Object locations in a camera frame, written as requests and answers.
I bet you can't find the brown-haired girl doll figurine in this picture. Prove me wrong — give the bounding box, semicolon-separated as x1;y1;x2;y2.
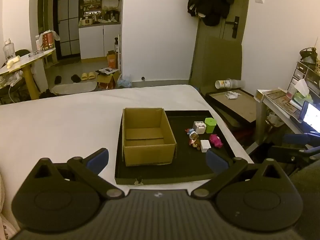
189;139;202;151

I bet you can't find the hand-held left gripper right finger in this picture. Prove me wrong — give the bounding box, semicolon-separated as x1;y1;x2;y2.
191;148;292;200

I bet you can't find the white printed bag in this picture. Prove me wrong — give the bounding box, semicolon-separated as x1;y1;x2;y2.
0;172;20;233

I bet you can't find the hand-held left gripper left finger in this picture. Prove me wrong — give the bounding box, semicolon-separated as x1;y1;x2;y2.
25;148;125;200

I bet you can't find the black framed glass door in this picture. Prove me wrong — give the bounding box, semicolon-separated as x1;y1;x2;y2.
53;0;82;59

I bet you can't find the black door lock handle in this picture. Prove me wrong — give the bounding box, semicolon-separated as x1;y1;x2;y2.
225;16;240;39

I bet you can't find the black shallow tray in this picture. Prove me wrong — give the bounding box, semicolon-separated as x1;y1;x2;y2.
114;110;237;185

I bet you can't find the grey side desk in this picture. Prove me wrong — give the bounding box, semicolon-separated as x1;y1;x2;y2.
246;89;320;155

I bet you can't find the green hexagonal lidded box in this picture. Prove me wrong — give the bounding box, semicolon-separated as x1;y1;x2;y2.
205;117;217;133

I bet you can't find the brown cardboard box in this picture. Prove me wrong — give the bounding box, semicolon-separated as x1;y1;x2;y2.
122;108;177;167

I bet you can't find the white rabbit cube toy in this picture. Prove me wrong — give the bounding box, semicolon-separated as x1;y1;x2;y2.
193;121;207;135

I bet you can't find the plain white cube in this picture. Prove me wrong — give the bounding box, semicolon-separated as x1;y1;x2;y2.
200;140;212;153

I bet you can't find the white kitchen cabinet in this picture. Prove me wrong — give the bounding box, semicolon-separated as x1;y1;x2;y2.
78;24;122;61

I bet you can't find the black hanging jacket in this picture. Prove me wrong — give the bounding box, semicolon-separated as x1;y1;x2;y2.
187;0;235;27

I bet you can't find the black framed brown board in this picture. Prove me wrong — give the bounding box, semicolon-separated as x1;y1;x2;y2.
205;87;258;123

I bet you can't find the grey floor mat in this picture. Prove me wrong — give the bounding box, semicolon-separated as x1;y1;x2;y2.
51;82;98;96

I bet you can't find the orange carton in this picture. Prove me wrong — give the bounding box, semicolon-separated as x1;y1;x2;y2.
107;50;118;69

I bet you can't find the floor cardboard box with papers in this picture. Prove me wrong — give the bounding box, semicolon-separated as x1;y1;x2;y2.
96;68;121;90

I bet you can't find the small drawer organizer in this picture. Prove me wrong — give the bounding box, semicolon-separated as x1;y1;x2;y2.
287;61;320;98

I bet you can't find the brown bag in plastic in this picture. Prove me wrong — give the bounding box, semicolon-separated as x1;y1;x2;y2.
39;29;61;51

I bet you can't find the blue monster figurine with mug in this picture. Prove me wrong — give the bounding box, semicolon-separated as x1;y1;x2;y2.
185;128;199;140

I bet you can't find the olive green door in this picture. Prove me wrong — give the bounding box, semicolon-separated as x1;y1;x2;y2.
189;0;251;90

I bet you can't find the round yellow-legged table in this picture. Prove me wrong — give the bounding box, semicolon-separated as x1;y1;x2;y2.
0;49;56;100

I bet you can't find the blue plastic bag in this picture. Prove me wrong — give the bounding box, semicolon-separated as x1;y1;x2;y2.
117;75;133;89

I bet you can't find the olive cardboard sheet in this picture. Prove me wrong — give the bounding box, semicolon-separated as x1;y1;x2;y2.
191;35;243;91

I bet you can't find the magenta pig figurine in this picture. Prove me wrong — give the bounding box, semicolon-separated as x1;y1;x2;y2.
209;134;224;148

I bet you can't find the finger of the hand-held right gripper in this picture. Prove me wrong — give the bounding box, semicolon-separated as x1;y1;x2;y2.
283;132;320;146
265;145;320;177

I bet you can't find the stack of paper cups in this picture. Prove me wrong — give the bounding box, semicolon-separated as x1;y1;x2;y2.
215;79;247;90

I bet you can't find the open laptop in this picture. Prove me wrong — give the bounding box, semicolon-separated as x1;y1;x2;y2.
299;101;320;133

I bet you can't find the green tissue box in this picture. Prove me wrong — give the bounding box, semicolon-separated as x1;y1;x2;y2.
292;79;313;106

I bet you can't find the clear water bottle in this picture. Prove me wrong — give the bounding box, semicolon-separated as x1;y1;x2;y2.
3;39;15;61

